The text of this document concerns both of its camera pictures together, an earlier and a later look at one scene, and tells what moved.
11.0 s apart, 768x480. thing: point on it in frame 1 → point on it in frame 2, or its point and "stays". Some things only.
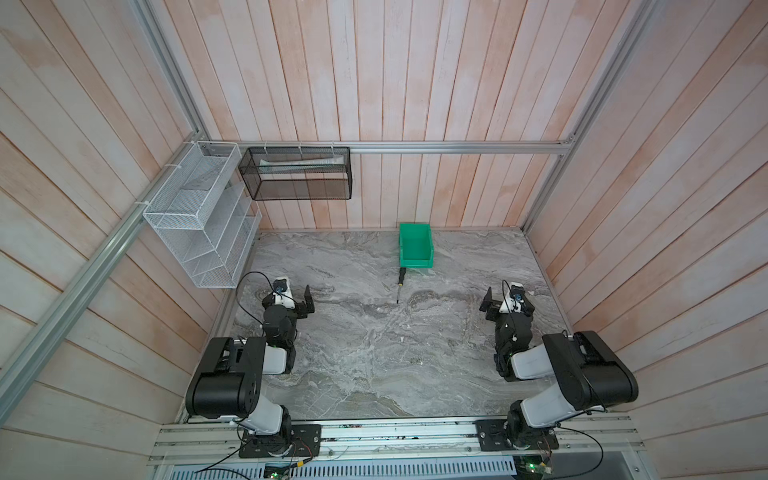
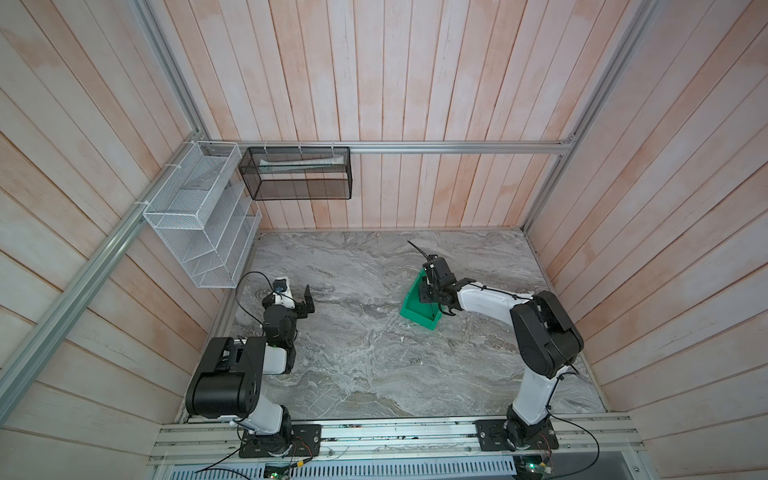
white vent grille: x=347 y=470 stays
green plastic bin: x=416 y=245 → x=426 y=314
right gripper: x=497 y=307 → x=424 y=292
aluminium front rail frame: x=584 y=440 stays
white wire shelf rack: x=206 y=214 stays
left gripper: x=301 y=306 stays
